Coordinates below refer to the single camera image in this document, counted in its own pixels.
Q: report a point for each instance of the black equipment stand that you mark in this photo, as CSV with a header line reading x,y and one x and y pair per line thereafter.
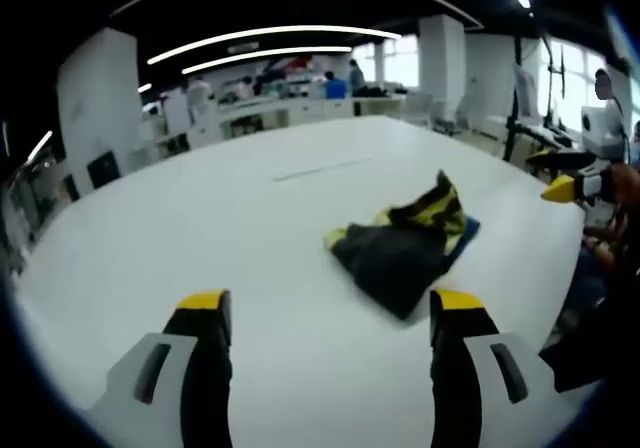
x,y
512,123

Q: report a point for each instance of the person's right hand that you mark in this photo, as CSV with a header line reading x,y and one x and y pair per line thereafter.
x,y
627,185

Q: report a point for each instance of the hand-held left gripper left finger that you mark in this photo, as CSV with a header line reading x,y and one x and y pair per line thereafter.
x,y
160,368

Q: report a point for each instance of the blue folding template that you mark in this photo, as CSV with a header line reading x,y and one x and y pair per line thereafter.
x,y
470,230

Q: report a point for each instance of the white counter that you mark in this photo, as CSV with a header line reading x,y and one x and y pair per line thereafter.
x,y
300,110

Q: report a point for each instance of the black and yellow garment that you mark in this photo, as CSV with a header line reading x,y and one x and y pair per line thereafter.
x,y
390,258

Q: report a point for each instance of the black chair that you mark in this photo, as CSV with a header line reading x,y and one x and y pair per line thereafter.
x,y
103,169

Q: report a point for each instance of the long ceiling light strip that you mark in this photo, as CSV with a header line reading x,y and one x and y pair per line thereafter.
x,y
270,35
265,57

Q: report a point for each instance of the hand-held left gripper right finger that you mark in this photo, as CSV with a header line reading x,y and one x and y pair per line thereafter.
x,y
480,368

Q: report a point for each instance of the person's legs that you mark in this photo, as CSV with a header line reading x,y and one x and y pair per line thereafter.
x,y
602,278

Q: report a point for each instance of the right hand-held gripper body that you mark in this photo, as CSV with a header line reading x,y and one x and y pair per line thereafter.
x,y
602,133

